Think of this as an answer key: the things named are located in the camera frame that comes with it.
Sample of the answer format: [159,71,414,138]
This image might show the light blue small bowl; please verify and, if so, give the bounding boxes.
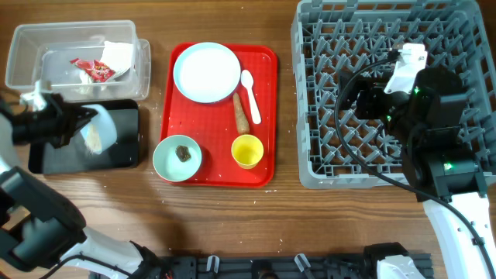
[80,104,117,154]

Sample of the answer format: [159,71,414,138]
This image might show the black food waste tray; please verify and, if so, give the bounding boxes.
[28,99,140,174]

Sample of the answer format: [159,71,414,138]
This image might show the yellow plastic cup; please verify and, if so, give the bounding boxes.
[231,134,264,170]

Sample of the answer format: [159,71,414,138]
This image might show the red foil snack wrapper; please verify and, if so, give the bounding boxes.
[70,58,115,82]

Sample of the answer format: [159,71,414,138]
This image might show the large light blue plate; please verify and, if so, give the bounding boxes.
[173,42,241,104]

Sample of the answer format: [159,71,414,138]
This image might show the white plastic spoon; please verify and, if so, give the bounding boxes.
[240,70,261,125]

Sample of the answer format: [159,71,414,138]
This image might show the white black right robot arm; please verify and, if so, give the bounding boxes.
[335,68,495,278]

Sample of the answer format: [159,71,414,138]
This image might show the dark brown food scrap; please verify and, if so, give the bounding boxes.
[175,145,191,163]

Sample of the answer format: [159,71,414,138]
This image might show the mint green bowl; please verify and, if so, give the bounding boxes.
[153,135,202,182]

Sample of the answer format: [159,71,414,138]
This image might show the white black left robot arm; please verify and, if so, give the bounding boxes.
[1,93,170,278]

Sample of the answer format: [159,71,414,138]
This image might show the grey dishwasher rack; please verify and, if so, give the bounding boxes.
[291,0,495,189]

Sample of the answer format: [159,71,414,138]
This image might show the red plastic serving tray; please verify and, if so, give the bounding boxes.
[160,43,278,188]

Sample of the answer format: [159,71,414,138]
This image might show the white paper napkin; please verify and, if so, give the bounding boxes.
[77,40,134,95]

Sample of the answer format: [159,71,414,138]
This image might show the clear plastic waste bin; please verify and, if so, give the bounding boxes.
[5,20,151,102]

